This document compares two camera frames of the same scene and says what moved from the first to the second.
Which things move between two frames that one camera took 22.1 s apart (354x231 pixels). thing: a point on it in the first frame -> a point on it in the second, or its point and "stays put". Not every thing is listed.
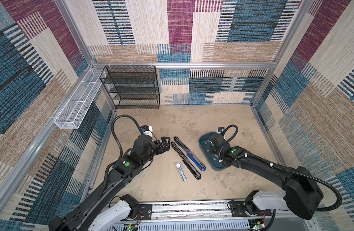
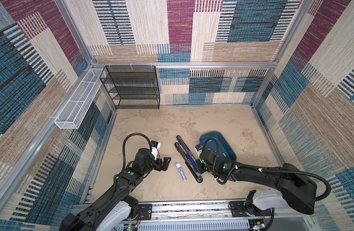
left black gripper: [165, 147] -> [164, 166]
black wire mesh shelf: [132, 87] stays put
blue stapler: [189, 154] stays put
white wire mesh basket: [72, 115] stays put
